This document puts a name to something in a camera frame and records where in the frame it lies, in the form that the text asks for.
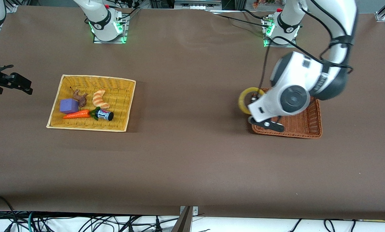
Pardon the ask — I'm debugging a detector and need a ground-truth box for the clear yellowish tape roll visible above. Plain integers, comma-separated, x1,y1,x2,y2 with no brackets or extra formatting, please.
238,86,266,115

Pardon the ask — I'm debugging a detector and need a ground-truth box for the purple foam cube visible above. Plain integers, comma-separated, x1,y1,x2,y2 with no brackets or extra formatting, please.
59,99,80,115

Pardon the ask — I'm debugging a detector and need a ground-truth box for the brown ginger root toy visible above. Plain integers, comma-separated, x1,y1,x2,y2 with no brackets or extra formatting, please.
71,89,89,108

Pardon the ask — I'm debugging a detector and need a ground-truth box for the orange toy carrot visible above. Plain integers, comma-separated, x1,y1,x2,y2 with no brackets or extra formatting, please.
63,110,91,120

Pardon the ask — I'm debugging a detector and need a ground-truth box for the brown wicker basket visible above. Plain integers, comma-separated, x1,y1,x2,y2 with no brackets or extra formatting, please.
251,88,323,139

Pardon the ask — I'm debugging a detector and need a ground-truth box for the toy croissant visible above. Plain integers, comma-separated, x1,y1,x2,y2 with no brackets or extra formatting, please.
92,90,111,109

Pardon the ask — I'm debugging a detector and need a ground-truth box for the small black can blue label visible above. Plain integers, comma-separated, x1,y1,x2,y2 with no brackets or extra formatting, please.
95,109,114,122

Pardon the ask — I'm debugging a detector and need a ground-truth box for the brown table cover sheet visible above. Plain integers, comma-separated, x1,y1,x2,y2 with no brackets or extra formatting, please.
0,5,385,221

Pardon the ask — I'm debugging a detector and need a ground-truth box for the yellow wicker tray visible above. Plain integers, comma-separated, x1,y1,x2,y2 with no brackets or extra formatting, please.
46,75,137,133

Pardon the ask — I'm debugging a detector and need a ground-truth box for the grey power strip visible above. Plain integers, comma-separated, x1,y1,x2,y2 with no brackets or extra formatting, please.
174,0,223,10

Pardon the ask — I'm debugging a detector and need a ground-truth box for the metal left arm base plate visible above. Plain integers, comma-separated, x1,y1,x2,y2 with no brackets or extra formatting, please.
263,17,298,48

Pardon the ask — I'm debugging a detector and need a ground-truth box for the black cable to arm base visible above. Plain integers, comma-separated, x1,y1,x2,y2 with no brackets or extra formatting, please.
209,9,271,29

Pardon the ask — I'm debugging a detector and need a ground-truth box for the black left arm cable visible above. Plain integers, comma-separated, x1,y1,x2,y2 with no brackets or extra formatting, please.
259,0,355,94

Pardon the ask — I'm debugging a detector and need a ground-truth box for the black looped floor cable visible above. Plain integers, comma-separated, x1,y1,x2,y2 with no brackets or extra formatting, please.
0,194,18,232

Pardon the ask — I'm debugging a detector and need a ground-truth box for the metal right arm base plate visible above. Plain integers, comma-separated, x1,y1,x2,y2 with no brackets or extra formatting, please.
93,14,128,44

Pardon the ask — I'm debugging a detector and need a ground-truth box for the metal table edge bracket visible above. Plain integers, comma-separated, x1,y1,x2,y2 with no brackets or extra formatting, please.
172,206,199,232

